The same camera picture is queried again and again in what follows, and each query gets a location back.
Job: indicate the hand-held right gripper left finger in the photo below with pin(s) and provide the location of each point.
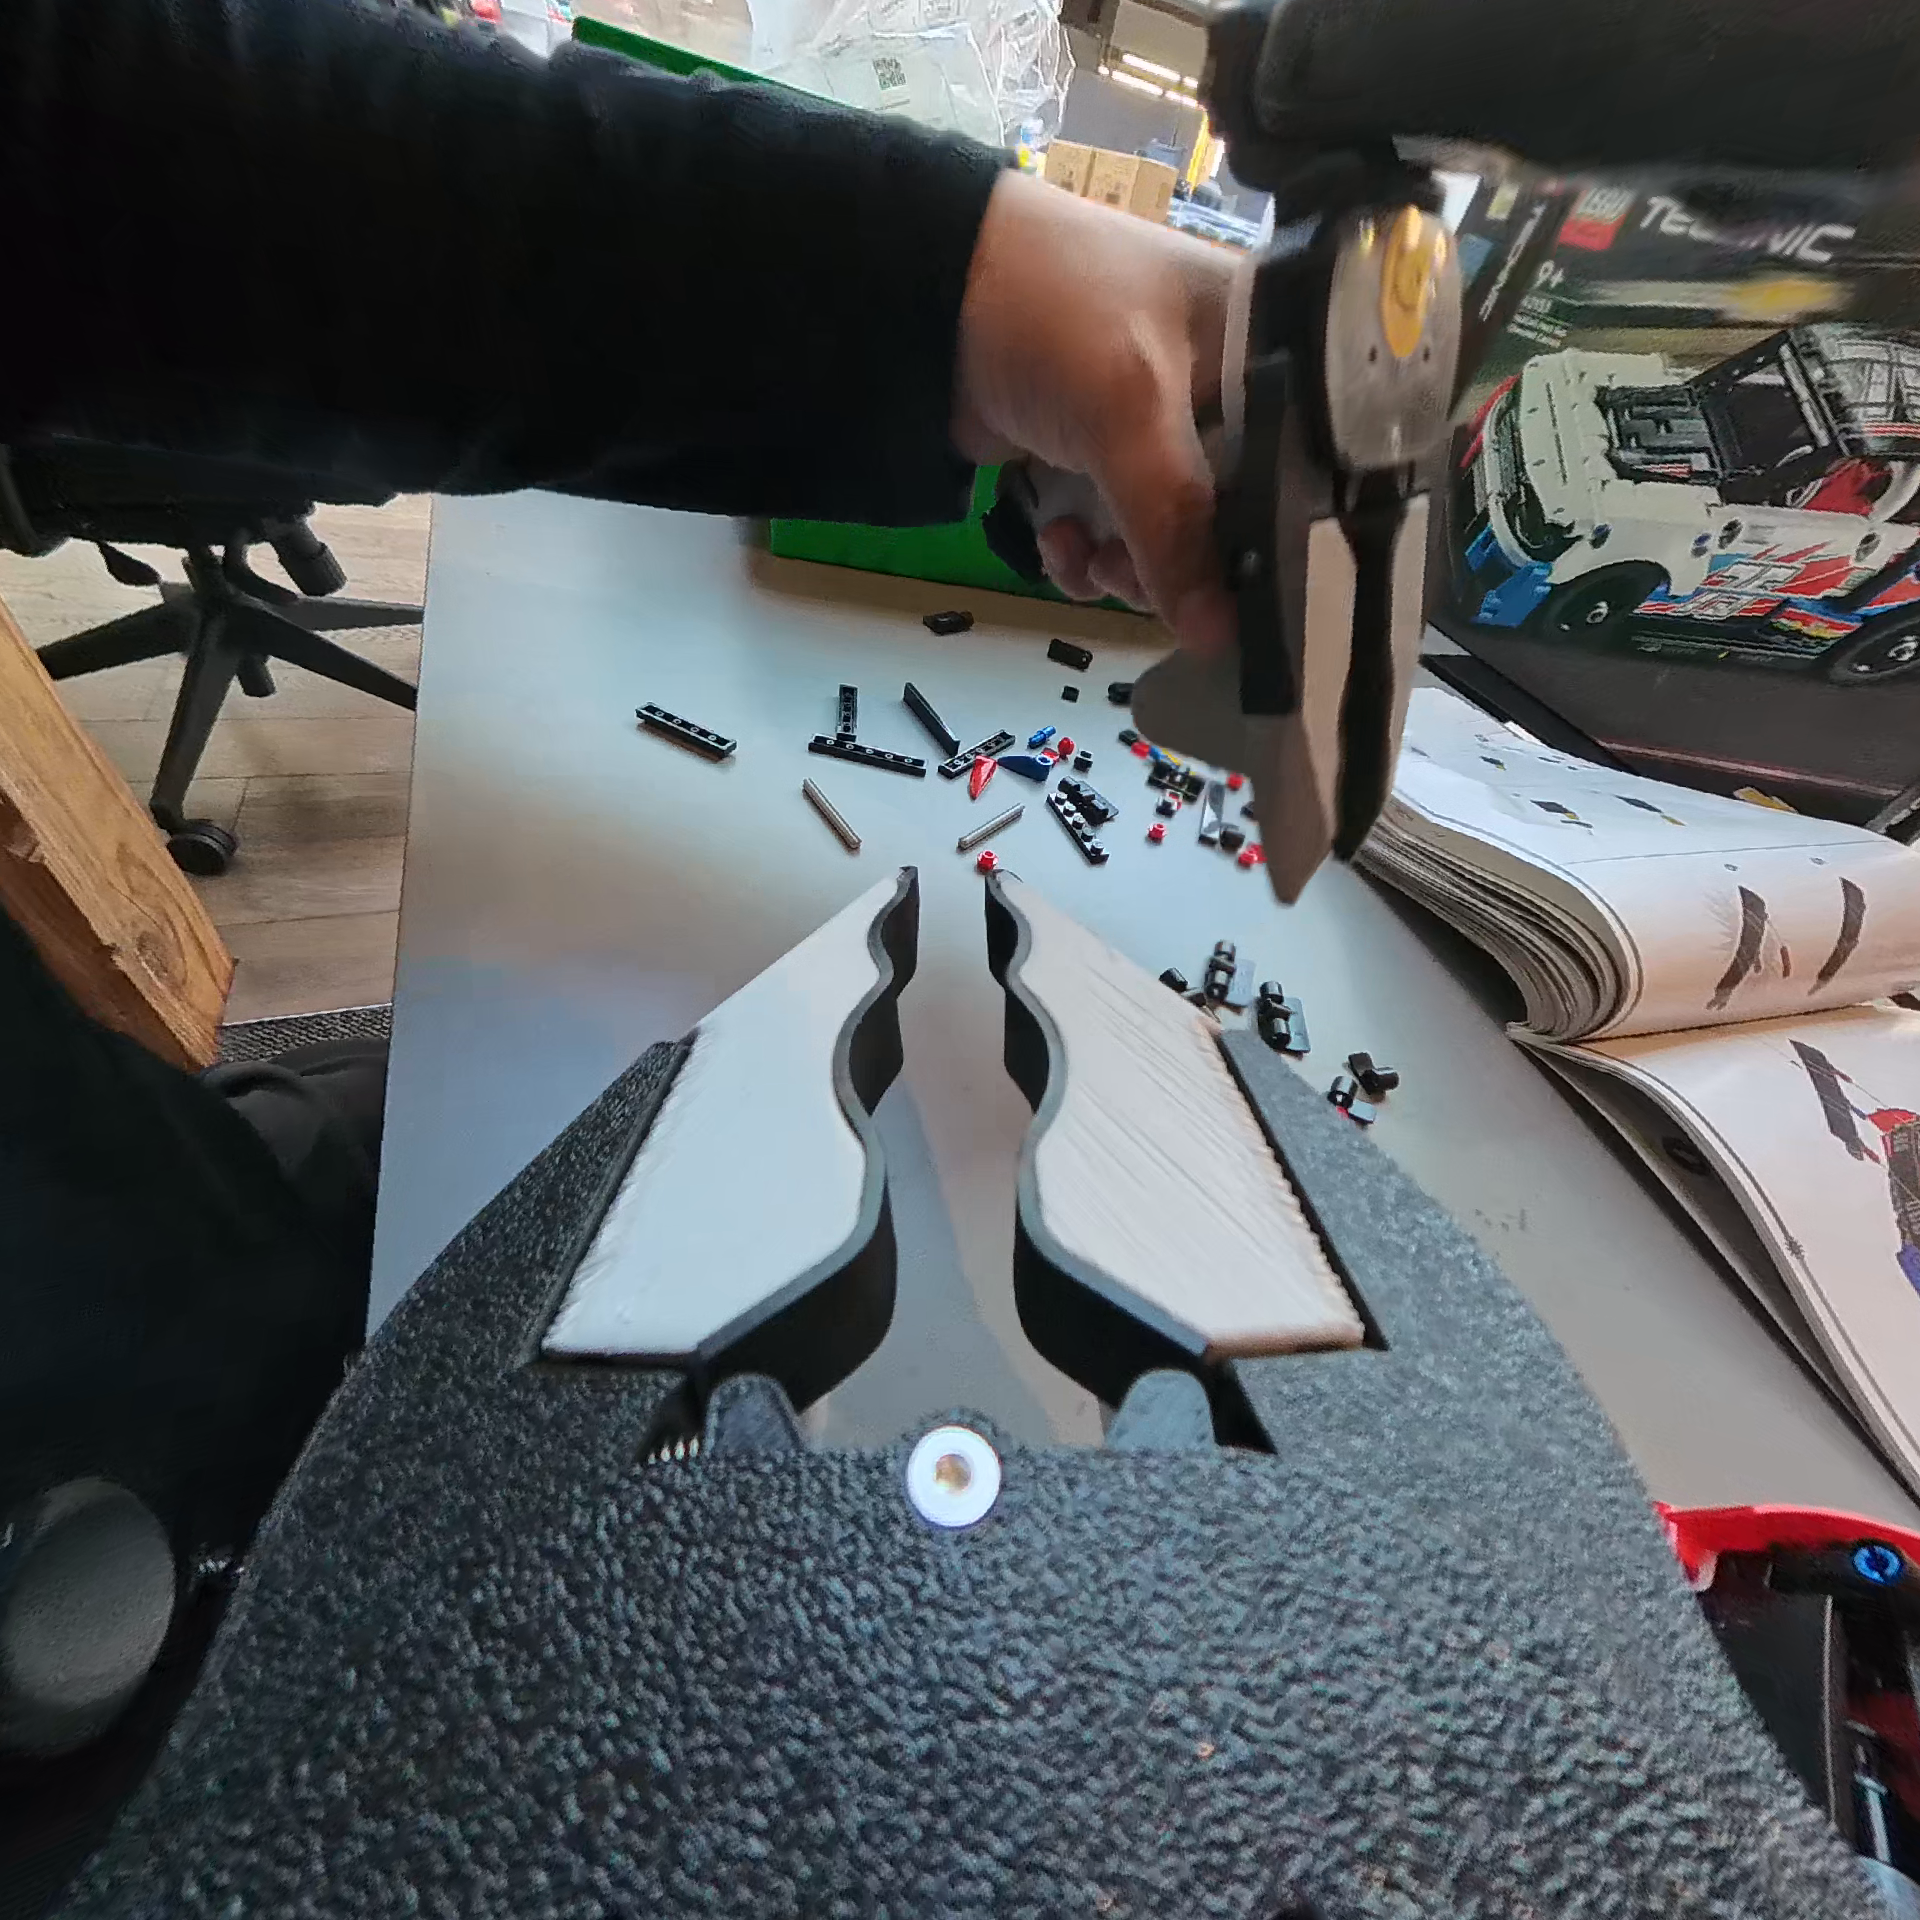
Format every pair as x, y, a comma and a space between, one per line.
734, 1201

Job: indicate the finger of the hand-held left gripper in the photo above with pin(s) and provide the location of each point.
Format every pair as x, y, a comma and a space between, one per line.
1313, 674
1389, 674

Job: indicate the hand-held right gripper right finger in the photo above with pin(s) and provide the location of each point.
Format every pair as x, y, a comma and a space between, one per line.
1184, 1201

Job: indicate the small black toy connector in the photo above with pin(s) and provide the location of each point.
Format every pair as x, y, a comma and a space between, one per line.
1347, 1107
1371, 1072

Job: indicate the black toy clip plate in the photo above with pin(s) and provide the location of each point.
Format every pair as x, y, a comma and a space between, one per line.
1282, 1018
1224, 974

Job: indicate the pile of small toy bricks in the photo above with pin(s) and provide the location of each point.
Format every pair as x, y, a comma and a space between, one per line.
1079, 803

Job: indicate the instruction booklet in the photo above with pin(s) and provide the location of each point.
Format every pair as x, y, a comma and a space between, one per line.
1650, 900

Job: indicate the partly built toy car model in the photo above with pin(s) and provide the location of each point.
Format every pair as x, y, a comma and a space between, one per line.
1725, 1529

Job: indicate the person's left hand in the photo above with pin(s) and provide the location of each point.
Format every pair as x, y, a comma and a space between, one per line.
1096, 360

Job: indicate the cardboard box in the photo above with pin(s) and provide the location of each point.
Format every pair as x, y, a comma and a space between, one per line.
1144, 181
1073, 164

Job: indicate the black toy car set box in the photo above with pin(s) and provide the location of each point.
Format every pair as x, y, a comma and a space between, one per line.
1650, 451

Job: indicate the thin grey toy axle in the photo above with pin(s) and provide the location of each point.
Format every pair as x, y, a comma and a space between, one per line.
991, 826

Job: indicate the green plastic bin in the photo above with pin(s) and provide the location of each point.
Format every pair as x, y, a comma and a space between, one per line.
869, 539

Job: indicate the clear plastic bags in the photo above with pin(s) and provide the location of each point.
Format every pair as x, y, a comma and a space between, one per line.
931, 59

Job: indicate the person's lap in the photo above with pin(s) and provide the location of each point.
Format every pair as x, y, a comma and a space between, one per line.
150, 1275

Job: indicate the black office chair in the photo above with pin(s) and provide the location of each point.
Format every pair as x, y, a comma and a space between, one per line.
225, 660

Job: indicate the round grey knob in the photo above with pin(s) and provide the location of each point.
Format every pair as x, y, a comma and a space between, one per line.
77, 1611

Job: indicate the wooden post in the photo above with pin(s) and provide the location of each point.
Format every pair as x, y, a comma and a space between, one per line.
89, 900

